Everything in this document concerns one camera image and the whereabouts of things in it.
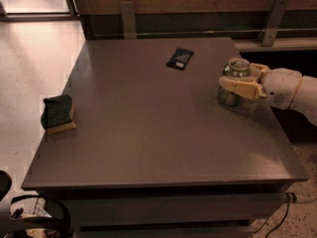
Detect right metal rail bracket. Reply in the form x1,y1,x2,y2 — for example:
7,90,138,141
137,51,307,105
260,0,290,47

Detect metal rail bar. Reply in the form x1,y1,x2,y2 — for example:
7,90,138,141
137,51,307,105
93,27,317,38

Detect black cable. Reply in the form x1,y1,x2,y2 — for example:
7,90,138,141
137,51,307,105
252,200,291,238

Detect metal rail bracket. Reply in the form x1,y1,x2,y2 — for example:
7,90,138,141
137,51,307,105
120,1,137,39
260,0,290,47

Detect green and yellow sponge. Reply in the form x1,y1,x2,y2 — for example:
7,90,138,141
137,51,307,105
41,94,76,135

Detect grey cabinet drawer unit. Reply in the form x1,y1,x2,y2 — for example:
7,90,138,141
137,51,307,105
36,181,293,238

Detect green soda can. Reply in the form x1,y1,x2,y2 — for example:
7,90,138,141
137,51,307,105
217,58,254,113

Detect black chair frame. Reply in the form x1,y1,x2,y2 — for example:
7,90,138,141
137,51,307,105
0,171,71,238

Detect black snack packet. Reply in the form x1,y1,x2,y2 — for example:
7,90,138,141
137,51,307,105
166,48,194,70

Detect left metal rail bracket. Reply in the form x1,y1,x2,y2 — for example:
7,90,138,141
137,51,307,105
120,1,137,39

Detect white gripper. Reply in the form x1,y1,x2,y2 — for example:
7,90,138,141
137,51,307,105
219,63,302,110

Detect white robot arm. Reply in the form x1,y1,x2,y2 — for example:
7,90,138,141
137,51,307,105
219,63,317,126

